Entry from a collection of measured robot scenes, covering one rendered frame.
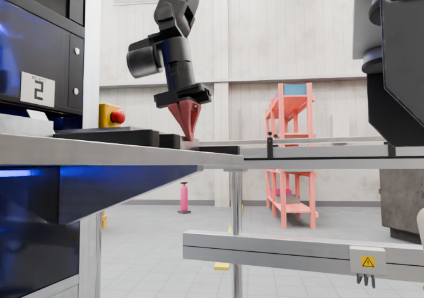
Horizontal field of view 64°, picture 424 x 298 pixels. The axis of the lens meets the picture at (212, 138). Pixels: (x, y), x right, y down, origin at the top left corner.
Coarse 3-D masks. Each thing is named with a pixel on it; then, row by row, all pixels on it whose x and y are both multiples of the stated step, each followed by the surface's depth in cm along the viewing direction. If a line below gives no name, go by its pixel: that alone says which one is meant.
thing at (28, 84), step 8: (24, 72) 69; (24, 80) 69; (32, 80) 71; (40, 80) 73; (48, 80) 74; (24, 88) 69; (32, 88) 71; (40, 88) 72; (48, 88) 74; (24, 96) 69; (32, 96) 70; (40, 96) 72; (48, 96) 74; (40, 104) 72; (48, 104) 74
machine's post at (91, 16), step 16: (96, 0) 91; (96, 16) 90; (96, 32) 90; (96, 48) 90; (96, 64) 90; (96, 80) 89; (96, 96) 89; (96, 112) 89; (64, 128) 86; (80, 128) 84; (80, 224) 82; (96, 224) 88; (80, 240) 82; (80, 256) 82; (80, 272) 82; (80, 288) 82
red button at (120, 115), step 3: (114, 111) 93; (117, 111) 93; (120, 111) 93; (114, 114) 93; (117, 114) 93; (120, 114) 93; (123, 114) 94; (114, 117) 93; (117, 117) 92; (120, 117) 93; (123, 117) 94; (114, 120) 93; (117, 120) 93; (120, 120) 93; (123, 120) 94; (117, 123) 94; (120, 123) 94
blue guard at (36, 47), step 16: (0, 0) 65; (0, 16) 64; (16, 16) 68; (32, 16) 71; (0, 32) 64; (16, 32) 68; (32, 32) 71; (48, 32) 75; (64, 32) 80; (0, 48) 64; (16, 48) 68; (32, 48) 71; (48, 48) 75; (64, 48) 80; (0, 64) 64; (16, 64) 67; (32, 64) 71; (48, 64) 75; (64, 64) 79; (0, 80) 64; (16, 80) 67; (64, 80) 79; (16, 96) 67; (64, 96) 79
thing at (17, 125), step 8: (0, 120) 36; (8, 120) 37; (16, 120) 38; (24, 120) 39; (32, 120) 40; (40, 120) 41; (0, 128) 36; (8, 128) 37; (16, 128) 38; (24, 128) 39; (32, 128) 40; (40, 128) 41; (48, 128) 42; (48, 136) 42
